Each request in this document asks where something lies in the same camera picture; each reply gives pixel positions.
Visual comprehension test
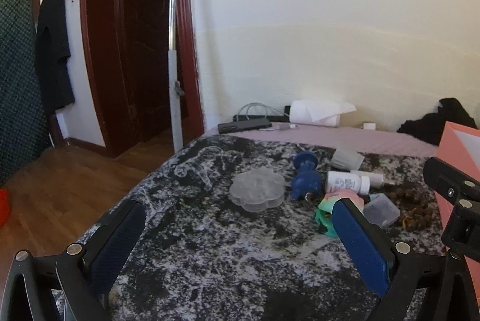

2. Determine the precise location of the hanging black jacket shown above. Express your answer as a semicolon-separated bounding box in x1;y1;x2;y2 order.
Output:
35;0;75;114

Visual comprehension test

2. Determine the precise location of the grey cable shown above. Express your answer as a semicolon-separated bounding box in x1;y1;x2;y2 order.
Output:
238;103;291;119

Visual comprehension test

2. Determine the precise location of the clear flower-shaped box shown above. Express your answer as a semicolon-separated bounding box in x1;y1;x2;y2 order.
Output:
229;171;286;212

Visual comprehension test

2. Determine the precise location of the white paper towel roll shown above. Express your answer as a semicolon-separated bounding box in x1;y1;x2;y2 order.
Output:
290;99;356;127

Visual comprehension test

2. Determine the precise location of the black and white marbled blanket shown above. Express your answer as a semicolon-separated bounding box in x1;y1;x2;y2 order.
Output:
52;134;447;321

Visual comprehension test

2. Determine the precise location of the pink cardboard box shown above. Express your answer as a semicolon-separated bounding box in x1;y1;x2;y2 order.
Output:
435;121;480;307

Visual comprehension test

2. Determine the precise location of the blue toy dumbbell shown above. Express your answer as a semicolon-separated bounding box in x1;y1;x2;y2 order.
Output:
290;152;324;201

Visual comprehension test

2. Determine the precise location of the white pill bottle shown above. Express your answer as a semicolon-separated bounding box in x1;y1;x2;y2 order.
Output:
325;171;372;194

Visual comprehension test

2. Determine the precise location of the translucent ribbed cup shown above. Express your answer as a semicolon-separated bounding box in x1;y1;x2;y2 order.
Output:
332;145;365;170

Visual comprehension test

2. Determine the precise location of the green colourful toy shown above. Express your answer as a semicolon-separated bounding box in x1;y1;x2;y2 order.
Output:
314;190;364;239

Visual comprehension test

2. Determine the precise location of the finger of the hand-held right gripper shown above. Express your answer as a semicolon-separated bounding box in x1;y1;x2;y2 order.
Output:
424;156;480;251

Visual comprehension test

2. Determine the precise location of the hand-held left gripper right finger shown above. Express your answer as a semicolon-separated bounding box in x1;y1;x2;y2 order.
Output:
332;197;480;321

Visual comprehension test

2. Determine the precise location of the flat black device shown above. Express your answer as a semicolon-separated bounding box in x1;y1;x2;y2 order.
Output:
218;118;272;133

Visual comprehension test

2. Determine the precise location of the small clear plastic box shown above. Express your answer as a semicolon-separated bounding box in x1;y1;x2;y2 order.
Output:
363;194;401;227

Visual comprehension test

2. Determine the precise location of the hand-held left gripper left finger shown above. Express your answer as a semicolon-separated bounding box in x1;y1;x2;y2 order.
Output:
0;198;147;321

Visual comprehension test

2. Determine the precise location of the dark green lattice screen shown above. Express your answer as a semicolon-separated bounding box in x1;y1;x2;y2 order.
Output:
0;0;51;184

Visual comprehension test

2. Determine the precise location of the metal mop pole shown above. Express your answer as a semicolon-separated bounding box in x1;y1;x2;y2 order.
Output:
167;0;185;153

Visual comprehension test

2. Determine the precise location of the brown bead bracelet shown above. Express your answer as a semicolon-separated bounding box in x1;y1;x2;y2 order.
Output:
386;182;439;232

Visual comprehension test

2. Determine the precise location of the small grey bottle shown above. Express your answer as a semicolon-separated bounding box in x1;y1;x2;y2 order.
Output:
350;170;394;189

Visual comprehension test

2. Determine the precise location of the red plastic object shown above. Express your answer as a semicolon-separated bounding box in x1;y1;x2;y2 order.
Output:
0;189;10;228

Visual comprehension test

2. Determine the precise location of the pink bed sheet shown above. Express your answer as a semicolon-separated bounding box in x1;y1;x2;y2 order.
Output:
204;122;439;157

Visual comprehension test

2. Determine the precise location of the black clothes pile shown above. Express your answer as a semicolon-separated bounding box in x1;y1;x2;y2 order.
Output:
397;98;479;146

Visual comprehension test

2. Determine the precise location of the dark red wooden door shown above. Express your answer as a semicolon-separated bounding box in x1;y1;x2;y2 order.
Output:
79;0;205;159

